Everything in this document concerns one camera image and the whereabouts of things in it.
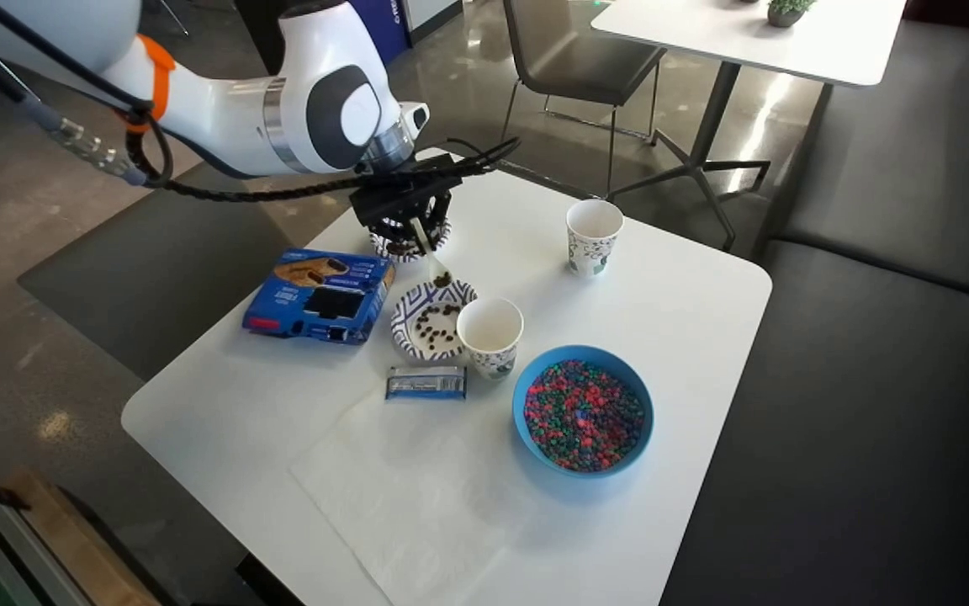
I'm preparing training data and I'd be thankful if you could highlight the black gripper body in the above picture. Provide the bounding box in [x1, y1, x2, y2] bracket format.
[346, 154, 470, 230]

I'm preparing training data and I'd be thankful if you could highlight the blue snack box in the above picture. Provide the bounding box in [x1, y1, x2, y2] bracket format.
[241, 246, 398, 347]

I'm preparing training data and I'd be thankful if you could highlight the brown pieces pile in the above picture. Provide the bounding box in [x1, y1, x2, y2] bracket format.
[410, 295, 465, 347]

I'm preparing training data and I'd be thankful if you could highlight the patterned white paper cup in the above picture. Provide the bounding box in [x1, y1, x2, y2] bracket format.
[455, 295, 528, 381]
[564, 197, 625, 284]

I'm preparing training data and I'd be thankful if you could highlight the blue snack bar wrapper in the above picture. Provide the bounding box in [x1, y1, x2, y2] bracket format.
[381, 359, 470, 405]

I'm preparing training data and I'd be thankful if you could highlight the black cabinet with blue panel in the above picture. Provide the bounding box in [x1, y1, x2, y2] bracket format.
[233, 0, 465, 71]

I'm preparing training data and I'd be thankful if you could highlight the black seat metal chair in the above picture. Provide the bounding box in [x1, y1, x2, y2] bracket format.
[496, 0, 666, 197]

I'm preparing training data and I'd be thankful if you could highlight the colourful beads pile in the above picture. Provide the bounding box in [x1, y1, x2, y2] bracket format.
[522, 357, 648, 467]

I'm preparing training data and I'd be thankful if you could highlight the dark grey rectangular panel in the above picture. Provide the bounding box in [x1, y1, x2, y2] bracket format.
[13, 164, 301, 383]

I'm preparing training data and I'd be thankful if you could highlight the white paper napkin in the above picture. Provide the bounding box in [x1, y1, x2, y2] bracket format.
[288, 383, 538, 606]

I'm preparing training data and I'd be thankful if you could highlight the blue bowl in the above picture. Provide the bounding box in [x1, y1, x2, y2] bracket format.
[507, 341, 660, 481]

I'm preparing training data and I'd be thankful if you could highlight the white side table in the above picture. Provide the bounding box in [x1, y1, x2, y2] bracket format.
[589, 0, 911, 253]

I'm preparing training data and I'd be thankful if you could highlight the green potted plant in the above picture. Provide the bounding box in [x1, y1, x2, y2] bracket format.
[765, 0, 820, 32]

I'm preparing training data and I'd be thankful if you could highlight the wooden shelf board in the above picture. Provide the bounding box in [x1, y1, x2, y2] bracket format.
[0, 466, 170, 606]

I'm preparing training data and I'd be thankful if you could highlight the black bench sofa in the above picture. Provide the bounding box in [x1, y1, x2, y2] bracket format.
[665, 0, 969, 606]

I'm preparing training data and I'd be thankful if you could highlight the orange strap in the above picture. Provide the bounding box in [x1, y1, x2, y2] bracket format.
[126, 32, 181, 127]

